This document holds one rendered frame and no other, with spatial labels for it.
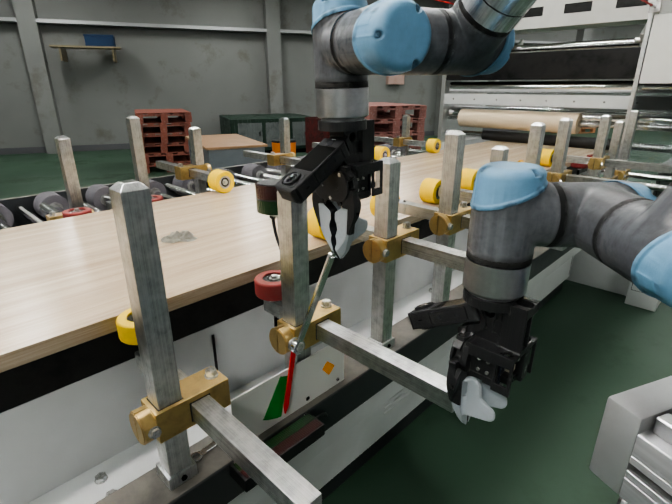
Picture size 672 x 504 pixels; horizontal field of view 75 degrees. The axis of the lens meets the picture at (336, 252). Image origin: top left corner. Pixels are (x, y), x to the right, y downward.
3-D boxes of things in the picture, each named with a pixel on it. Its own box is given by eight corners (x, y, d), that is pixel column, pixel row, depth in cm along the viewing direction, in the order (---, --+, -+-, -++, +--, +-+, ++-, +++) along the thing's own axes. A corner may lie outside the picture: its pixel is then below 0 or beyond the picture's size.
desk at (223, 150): (240, 184, 599) (236, 133, 575) (270, 205, 494) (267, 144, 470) (191, 189, 571) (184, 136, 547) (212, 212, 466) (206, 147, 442)
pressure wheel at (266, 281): (304, 325, 91) (302, 274, 87) (273, 340, 86) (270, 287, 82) (280, 312, 96) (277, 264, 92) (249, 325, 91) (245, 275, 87)
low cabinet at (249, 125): (295, 142, 1036) (294, 113, 1012) (317, 151, 896) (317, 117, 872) (221, 146, 978) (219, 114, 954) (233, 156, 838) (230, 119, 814)
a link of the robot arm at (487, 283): (453, 258, 52) (485, 241, 58) (450, 292, 54) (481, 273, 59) (515, 275, 48) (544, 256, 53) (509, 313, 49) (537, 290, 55)
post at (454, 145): (447, 313, 119) (466, 130, 102) (440, 318, 116) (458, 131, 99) (436, 309, 121) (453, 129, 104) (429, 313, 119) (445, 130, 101)
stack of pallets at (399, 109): (331, 167, 722) (331, 102, 686) (383, 164, 752) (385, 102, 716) (364, 184, 602) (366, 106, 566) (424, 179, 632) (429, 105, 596)
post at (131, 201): (195, 484, 69) (149, 181, 52) (174, 498, 66) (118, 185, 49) (184, 471, 71) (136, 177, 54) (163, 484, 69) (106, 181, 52)
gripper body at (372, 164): (384, 198, 69) (385, 118, 64) (346, 210, 63) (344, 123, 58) (348, 190, 74) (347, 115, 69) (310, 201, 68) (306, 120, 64)
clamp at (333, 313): (341, 330, 85) (341, 307, 83) (287, 359, 76) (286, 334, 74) (321, 320, 88) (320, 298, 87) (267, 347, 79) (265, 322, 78)
